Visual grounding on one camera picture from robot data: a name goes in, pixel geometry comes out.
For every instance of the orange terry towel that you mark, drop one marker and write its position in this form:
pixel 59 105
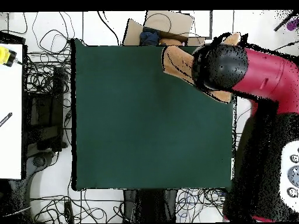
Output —
pixel 177 63

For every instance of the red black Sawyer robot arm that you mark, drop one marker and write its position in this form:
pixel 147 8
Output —
pixel 268 77

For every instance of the dark green table cloth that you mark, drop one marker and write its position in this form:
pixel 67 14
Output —
pixel 140 128

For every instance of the orange cloth in box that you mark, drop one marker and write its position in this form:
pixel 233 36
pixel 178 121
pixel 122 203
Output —
pixel 170 42

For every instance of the dark blue cloth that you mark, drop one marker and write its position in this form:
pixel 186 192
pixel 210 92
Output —
pixel 149 37

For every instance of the black equipment stand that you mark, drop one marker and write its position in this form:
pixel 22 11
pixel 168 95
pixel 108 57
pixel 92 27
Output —
pixel 46 112

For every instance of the brown cardboard box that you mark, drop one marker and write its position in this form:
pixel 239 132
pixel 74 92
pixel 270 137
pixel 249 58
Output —
pixel 177 23

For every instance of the grey wheeled stand base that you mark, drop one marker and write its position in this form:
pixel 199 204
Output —
pixel 39 161

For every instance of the black power strip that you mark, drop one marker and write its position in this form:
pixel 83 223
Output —
pixel 69 211

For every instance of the white side table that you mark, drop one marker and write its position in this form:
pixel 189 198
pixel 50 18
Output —
pixel 10 93

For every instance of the black marker pen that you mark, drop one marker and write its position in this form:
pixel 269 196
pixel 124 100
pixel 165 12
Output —
pixel 5 119

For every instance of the yellow and black tool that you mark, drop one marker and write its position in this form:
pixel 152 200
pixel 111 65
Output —
pixel 4 56

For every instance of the black rod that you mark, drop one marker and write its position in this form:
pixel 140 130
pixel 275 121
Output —
pixel 283 22

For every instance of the purple object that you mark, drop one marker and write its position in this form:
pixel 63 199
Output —
pixel 293 24

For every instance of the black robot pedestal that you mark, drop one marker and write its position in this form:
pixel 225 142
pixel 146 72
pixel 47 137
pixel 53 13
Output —
pixel 149 205

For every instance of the white panel with dark frame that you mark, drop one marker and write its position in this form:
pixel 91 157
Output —
pixel 201 23

